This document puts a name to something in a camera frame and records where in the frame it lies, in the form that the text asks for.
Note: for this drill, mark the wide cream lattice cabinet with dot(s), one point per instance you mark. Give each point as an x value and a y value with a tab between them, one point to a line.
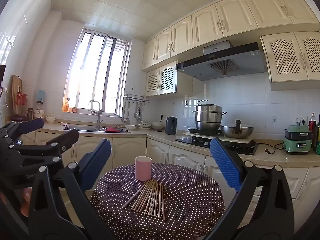
285	57

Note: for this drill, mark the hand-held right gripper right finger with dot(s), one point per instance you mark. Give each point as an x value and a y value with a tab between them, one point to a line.
225	165

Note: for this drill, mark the cream upper cabinets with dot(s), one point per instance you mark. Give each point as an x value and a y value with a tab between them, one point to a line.
207	25

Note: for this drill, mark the large white bowl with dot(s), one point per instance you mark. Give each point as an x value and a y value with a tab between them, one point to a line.
158	127

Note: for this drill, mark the grey range hood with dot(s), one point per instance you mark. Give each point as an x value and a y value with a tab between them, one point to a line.
200	67

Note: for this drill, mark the clear glass jar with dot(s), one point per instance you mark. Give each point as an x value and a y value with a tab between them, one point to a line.
39	112

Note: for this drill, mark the orange bottle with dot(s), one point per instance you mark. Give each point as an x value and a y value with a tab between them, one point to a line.
66	106

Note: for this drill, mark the round polka-dot table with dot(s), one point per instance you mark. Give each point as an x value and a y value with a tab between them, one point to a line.
190	192

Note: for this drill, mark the small cream lattice cabinet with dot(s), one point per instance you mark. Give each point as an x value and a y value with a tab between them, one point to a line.
167	78

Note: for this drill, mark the bunch of wooden chopsticks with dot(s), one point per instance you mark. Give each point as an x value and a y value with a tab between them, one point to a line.
150	197

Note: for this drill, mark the dark green glass bottle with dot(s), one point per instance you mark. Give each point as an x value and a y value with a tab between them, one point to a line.
317	140

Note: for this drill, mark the pink cup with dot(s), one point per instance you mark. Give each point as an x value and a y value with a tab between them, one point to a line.
143	170

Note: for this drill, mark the chrome sink faucet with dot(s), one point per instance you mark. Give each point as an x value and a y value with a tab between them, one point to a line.
99	115

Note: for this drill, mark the red dish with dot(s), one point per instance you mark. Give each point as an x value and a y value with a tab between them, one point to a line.
112	129

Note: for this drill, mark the steel wok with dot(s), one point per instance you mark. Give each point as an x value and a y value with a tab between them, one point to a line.
236	132

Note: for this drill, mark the black gas hob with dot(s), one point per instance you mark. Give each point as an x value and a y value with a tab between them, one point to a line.
195	142

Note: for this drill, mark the white wall socket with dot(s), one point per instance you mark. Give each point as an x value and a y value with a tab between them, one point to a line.
300	120

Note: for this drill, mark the green countertop appliance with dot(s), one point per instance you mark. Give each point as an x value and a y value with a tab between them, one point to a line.
297	142

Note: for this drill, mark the hanging kitchen utensils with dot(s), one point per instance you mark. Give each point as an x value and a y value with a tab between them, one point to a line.
138	112

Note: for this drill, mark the small dark jar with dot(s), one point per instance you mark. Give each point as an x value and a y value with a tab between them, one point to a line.
30	114

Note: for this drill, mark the kitchen window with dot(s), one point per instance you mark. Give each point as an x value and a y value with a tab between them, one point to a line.
97	72

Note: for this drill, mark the red hanging kitchen tool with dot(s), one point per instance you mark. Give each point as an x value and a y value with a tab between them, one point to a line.
22	98

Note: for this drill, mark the steel kitchen sink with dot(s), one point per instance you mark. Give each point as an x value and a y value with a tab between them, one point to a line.
82	128

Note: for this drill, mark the black induction cooker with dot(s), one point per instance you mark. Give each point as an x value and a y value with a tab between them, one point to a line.
202	131

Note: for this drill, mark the steel steamer pot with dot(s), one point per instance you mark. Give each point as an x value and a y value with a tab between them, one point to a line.
208	116

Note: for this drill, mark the white stone slab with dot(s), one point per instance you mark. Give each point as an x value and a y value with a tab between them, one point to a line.
217	138

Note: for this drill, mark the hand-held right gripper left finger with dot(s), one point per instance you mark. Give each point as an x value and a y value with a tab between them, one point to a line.
96	160

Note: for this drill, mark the hanging metal ladle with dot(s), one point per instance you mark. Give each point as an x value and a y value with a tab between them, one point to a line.
124	118

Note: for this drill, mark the light blue box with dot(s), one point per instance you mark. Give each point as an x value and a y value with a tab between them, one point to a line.
41	96

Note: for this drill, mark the small white bowl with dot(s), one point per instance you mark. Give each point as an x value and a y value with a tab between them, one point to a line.
50	119

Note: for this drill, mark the person's left hand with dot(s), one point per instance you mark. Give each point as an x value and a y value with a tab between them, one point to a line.
25	201

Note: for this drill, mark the cream lower cabinets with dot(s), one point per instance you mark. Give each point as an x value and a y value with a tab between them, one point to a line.
127	150

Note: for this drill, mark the metal utensil rail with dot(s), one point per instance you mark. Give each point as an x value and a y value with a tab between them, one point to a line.
136	97

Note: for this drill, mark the dark grey kettle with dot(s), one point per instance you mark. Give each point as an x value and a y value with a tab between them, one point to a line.
171	126

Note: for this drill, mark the wooden cutting board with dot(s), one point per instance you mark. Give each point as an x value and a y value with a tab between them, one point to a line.
16	85

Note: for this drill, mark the shallow white dish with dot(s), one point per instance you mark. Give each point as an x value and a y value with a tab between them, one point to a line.
144	126

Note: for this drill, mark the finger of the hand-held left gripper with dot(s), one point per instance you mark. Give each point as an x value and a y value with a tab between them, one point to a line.
66	140
30	125

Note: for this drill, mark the cream cabinets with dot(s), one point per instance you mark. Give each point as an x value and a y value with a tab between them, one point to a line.
207	25
127	150

